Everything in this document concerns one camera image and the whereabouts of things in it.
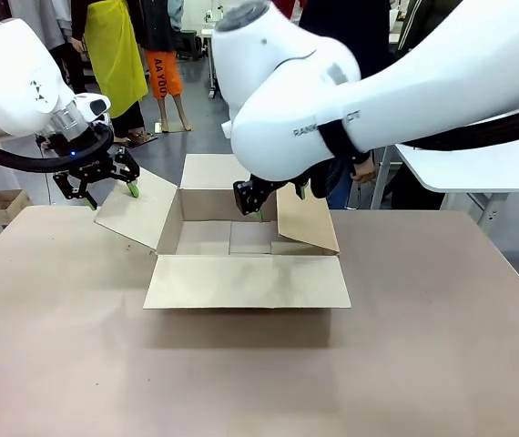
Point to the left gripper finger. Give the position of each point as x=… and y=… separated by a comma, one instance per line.
x=127, y=170
x=73, y=189

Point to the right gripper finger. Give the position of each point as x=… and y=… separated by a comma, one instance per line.
x=247, y=196
x=301, y=189

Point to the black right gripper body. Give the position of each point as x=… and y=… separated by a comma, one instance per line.
x=280, y=183

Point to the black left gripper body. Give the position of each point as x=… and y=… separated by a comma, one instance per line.
x=84, y=159

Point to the brown cardboard shipping box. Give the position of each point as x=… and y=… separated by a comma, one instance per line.
x=241, y=282

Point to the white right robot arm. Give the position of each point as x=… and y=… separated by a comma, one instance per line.
x=287, y=68

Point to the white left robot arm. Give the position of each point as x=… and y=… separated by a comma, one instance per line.
x=13, y=82

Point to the small open cardboard box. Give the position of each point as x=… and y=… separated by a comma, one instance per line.
x=2, y=205

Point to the person's left hand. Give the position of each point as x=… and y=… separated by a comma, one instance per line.
x=363, y=170

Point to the mannequin with orange shorts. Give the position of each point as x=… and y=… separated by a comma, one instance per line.
x=161, y=73

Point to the mannequin with yellow apron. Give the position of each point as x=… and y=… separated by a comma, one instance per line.
x=114, y=54

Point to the black stool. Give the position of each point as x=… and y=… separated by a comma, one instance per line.
x=190, y=43

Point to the mannequin with grey hoodie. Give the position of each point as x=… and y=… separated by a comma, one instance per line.
x=45, y=18

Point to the person in dark shirt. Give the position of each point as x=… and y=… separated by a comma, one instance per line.
x=369, y=32

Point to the large white table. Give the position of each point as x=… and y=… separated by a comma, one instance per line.
x=482, y=164

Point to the dark hanging jacket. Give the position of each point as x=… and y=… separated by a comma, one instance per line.
x=428, y=18

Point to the dark mannequin base plate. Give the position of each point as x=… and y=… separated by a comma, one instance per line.
x=143, y=140

